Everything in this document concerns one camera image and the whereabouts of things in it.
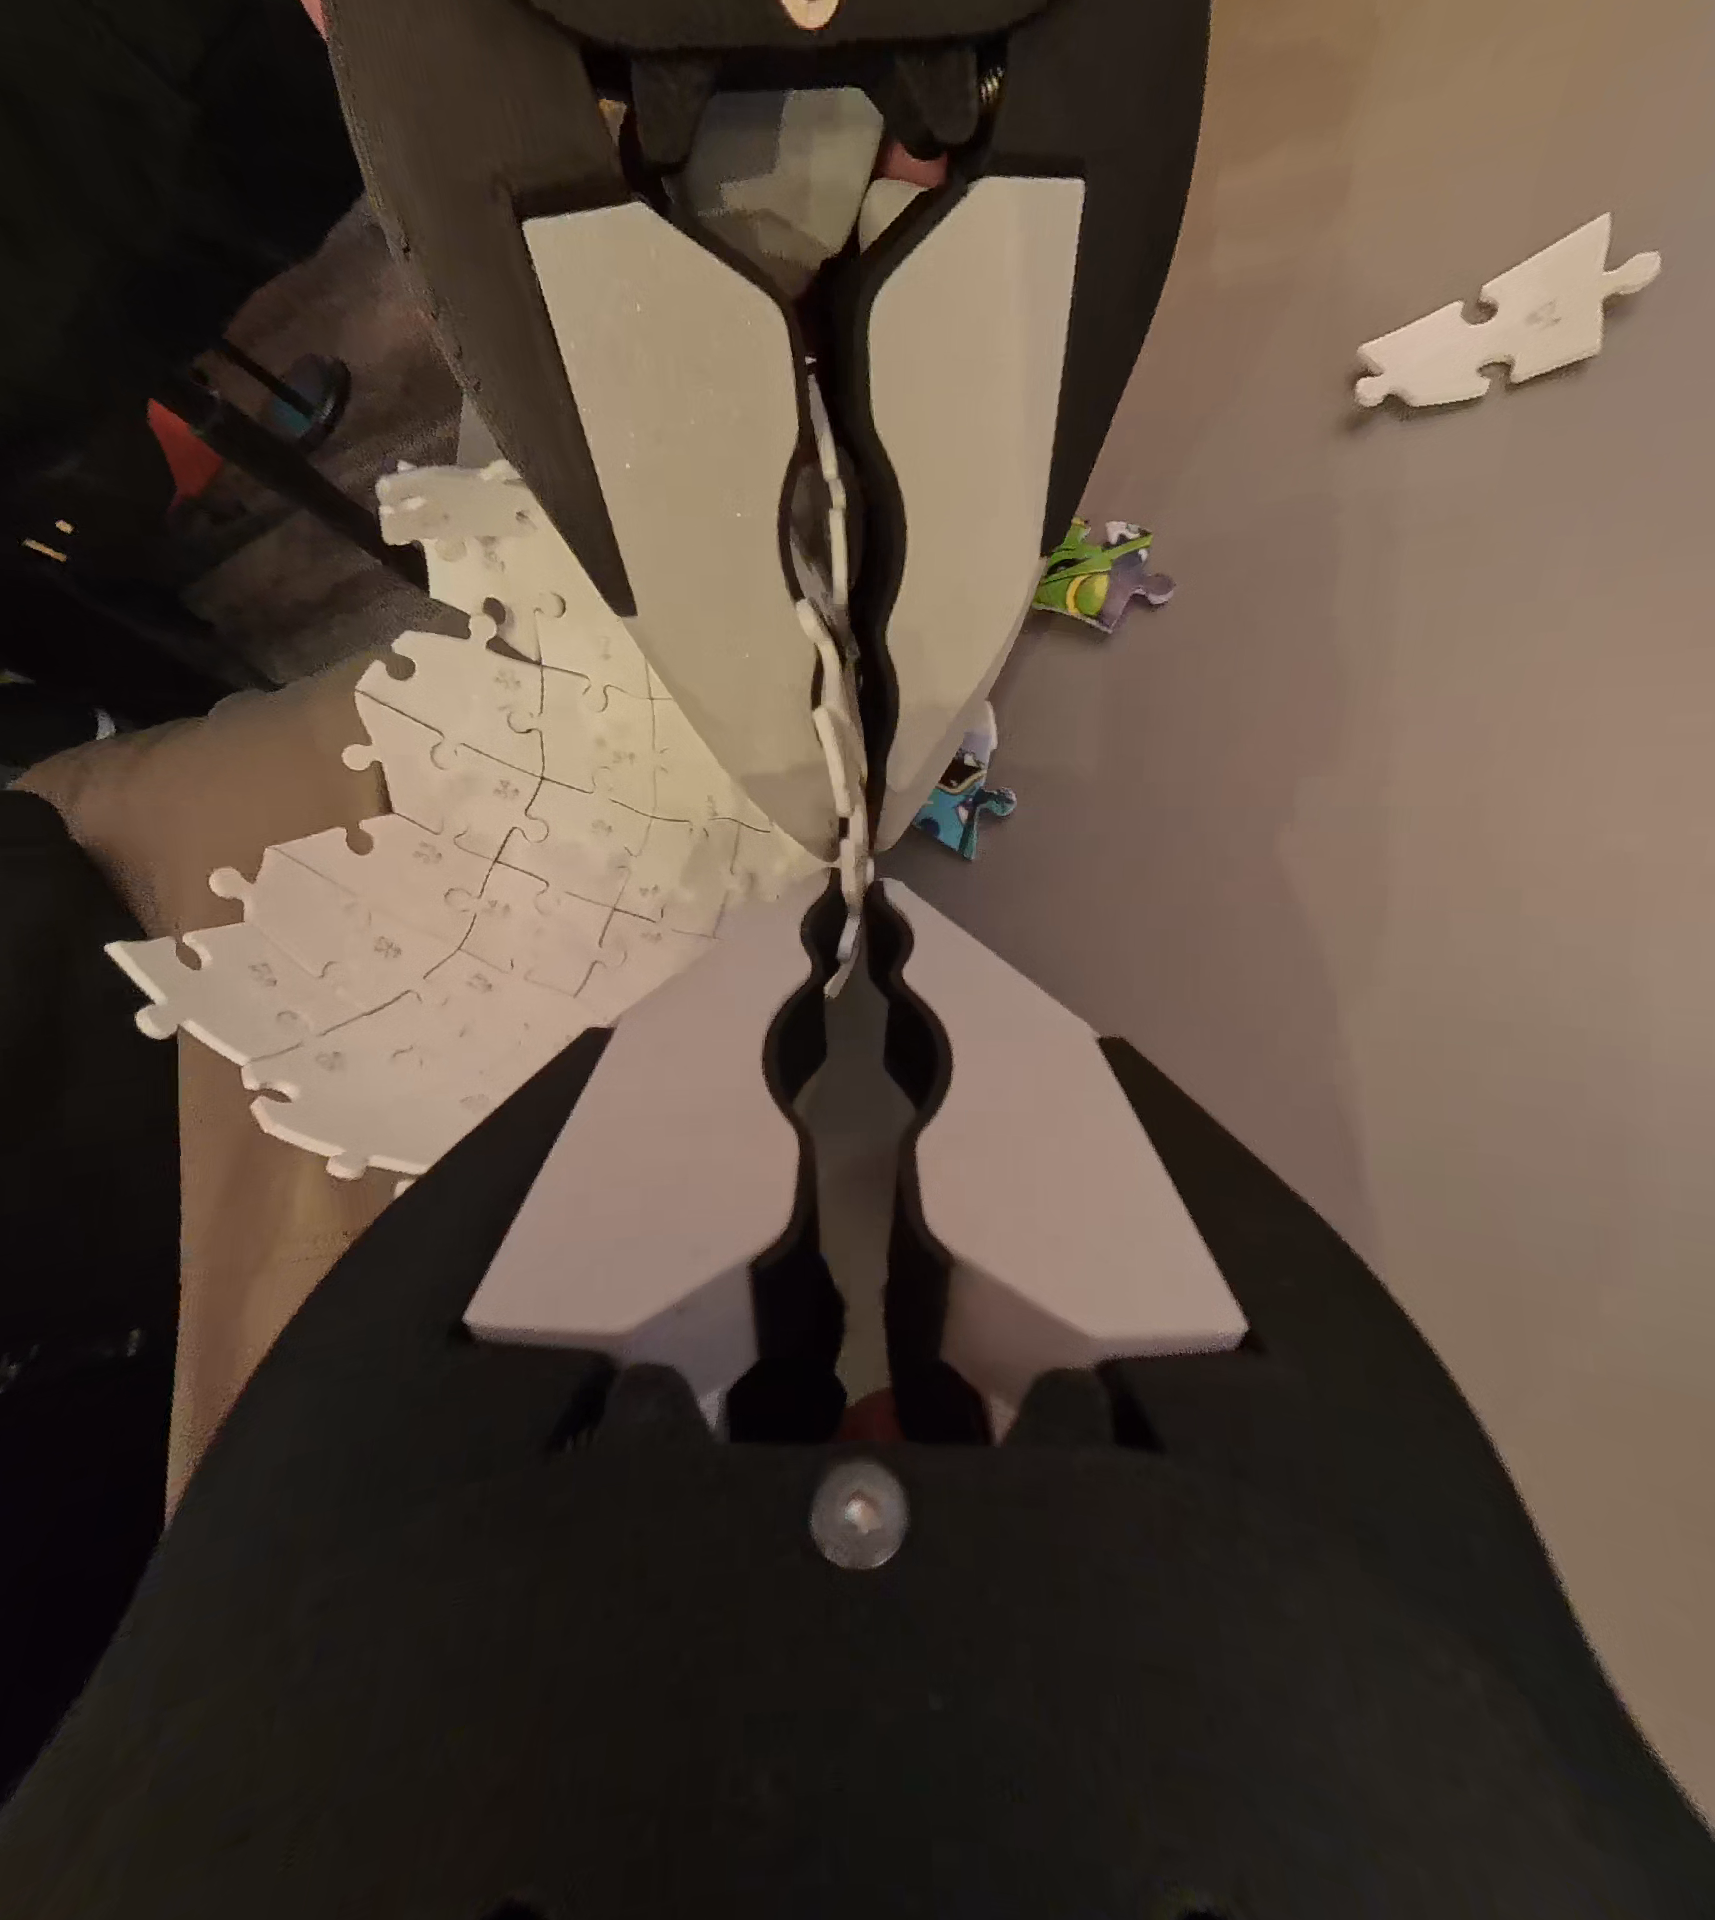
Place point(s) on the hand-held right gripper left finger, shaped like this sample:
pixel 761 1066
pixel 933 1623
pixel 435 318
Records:
pixel 619 1201

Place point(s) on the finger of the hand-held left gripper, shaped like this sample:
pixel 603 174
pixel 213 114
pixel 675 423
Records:
pixel 979 421
pixel 663 450

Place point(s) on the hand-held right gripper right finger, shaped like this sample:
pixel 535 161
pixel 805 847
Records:
pixel 1068 1201

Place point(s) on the colourful puzzle ball shell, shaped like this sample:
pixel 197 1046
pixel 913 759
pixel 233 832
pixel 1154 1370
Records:
pixel 423 901

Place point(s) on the green colourful puzzle piece pair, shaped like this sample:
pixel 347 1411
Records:
pixel 1098 584

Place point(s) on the blue red puzzle piece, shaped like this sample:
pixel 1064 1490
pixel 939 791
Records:
pixel 967 795

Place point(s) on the white joined puzzle piece pair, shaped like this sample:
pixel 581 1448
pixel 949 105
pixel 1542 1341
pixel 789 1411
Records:
pixel 1510 322

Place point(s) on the black chair base with casters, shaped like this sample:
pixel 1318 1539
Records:
pixel 273 494

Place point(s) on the person's dark clothing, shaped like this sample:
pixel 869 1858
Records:
pixel 17 1201

